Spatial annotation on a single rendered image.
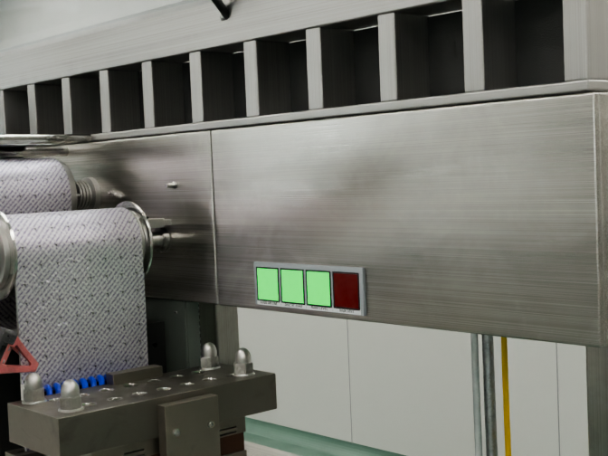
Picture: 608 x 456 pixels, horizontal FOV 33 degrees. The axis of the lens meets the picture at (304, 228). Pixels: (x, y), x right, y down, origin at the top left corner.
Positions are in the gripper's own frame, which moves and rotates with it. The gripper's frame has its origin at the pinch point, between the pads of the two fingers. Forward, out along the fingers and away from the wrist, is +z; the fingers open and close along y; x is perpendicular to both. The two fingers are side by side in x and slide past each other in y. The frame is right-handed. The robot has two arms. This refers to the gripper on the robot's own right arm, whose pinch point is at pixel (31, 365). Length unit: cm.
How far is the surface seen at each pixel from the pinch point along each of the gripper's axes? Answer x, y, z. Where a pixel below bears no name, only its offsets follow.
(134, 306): 15.8, 0.2, 13.2
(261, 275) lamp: 25.6, 22.5, 19.4
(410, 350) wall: 83, -161, 255
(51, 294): 11.5, 0.2, -2.0
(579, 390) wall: 78, -74, 258
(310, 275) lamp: 26.1, 34.3, 19.1
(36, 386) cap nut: -3.2, 8.2, -2.2
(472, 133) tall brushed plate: 44, 66, 10
